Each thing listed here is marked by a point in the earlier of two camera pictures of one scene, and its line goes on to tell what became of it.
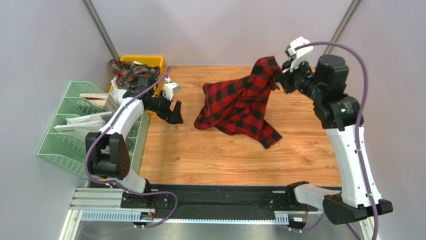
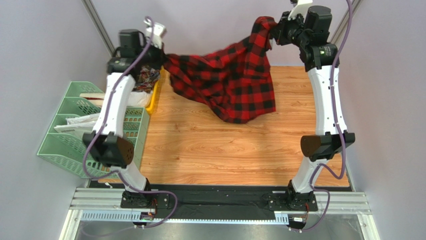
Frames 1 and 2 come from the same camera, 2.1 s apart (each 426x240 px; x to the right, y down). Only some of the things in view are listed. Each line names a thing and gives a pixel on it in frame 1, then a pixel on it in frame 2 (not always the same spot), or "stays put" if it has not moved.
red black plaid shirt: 238,106 → 234,81
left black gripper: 174,117 → 162,56
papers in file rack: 84,125 stays put
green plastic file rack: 67,151 stays put
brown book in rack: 98,99 stays put
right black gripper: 288,77 → 281,29
